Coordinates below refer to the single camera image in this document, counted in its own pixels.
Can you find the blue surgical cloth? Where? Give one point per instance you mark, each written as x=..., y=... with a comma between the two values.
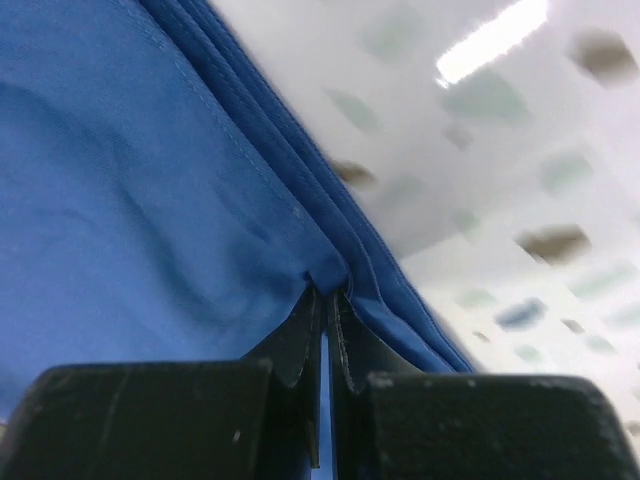
x=159, y=203

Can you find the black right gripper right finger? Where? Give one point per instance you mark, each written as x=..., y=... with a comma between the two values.
x=391, y=420

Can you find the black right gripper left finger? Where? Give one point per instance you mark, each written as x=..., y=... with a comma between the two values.
x=256, y=417

